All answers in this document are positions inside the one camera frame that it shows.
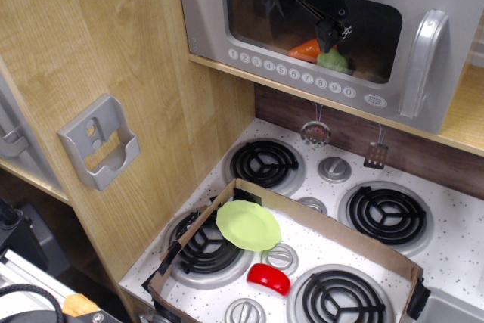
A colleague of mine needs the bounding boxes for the back left black burner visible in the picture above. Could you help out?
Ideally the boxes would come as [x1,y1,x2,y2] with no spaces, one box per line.
[222,138,306,197]

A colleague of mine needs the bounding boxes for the grey middle stove knob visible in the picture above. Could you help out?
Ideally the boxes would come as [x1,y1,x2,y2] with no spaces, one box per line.
[298,197,327,215]

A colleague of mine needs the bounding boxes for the grey wall phone holder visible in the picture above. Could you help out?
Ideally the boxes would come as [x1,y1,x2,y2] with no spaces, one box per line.
[57,94,141,191]

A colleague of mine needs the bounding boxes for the front right black burner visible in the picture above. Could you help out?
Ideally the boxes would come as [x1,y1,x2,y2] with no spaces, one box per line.
[286,264,396,323]

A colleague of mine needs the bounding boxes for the grey stove knob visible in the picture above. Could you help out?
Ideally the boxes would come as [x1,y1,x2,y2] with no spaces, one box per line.
[260,243,299,276]
[225,298,266,323]
[298,197,327,215]
[318,157,352,183]

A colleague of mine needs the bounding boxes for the brown cardboard tray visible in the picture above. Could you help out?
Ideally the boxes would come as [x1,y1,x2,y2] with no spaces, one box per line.
[144,179,430,322]

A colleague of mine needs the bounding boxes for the grey back stove knob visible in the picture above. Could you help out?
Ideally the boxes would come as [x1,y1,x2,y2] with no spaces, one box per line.
[318,157,352,183]

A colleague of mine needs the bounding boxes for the red toy cheese wedge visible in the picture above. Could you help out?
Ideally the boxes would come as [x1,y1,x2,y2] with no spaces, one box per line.
[246,263,291,297]

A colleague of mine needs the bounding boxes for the grey front stove knob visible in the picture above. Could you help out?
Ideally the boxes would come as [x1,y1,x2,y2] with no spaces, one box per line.
[225,298,266,323]

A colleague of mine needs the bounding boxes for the front left black burner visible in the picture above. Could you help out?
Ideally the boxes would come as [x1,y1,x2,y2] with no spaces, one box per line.
[171,212,254,290]

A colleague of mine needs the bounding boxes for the orange toy carrot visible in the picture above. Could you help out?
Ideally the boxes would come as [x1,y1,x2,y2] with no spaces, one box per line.
[287,38,322,64]

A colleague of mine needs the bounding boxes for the black burner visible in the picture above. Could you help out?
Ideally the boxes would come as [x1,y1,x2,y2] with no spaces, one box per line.
[222,138,306,197]
[286,264,396,323]
[337,181,434,257]
[171,212,254,290]

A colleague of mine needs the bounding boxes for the grey centre stove knob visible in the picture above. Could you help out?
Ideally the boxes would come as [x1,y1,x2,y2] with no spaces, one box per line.
[260,243,299,276]

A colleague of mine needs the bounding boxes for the grey toy sink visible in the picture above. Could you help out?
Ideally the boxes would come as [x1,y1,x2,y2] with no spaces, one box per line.
[403,288,483,323]

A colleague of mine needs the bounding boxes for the black braided cable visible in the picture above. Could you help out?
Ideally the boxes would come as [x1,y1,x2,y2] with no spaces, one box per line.
[0,284,64,323]

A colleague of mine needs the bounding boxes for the grey cabinet door handle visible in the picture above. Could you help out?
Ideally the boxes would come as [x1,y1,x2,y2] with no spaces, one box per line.
[1,75,30,159]

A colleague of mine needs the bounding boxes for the light green toy plate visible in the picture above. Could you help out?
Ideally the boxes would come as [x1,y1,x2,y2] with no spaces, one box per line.
[216,200,281,252]

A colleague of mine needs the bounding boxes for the hanging toy spatula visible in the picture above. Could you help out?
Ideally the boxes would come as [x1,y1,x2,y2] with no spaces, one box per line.
[363,124,389,169]

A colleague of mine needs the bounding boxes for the green toy lettuce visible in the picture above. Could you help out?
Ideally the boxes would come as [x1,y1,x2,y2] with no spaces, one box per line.
[317,48,349,73]

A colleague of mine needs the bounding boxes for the hanging silver strainer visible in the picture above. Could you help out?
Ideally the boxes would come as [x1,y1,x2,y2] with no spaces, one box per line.
[299,103,332,147]

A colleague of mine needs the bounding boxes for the grey toy microwave door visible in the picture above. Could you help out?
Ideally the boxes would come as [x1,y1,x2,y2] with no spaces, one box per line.
[182,0,483,134]

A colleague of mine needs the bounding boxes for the back right black burner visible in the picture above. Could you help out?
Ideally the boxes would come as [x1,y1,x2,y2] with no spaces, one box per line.
[337,181,434,257]

